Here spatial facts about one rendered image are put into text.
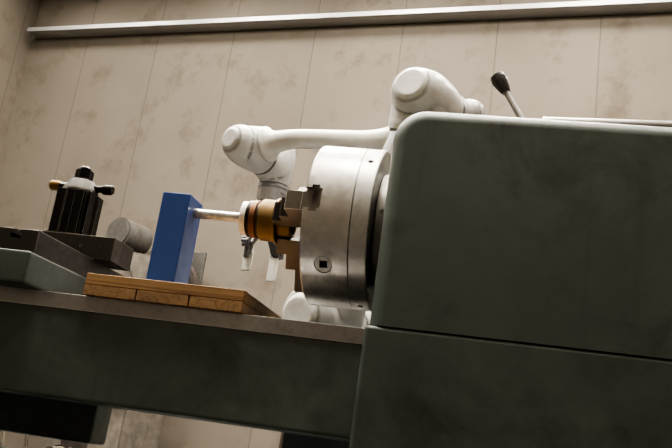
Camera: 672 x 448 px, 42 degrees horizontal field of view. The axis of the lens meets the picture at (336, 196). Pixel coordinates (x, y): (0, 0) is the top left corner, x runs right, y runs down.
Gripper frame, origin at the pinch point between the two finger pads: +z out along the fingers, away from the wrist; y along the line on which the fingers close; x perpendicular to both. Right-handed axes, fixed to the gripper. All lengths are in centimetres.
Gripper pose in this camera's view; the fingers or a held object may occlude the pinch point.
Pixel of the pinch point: (259, 272)
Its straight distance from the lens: 252.4
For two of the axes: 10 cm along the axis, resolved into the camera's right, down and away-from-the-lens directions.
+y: 4.5, 3.1, 8.4
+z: -1.4, 9.5, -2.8
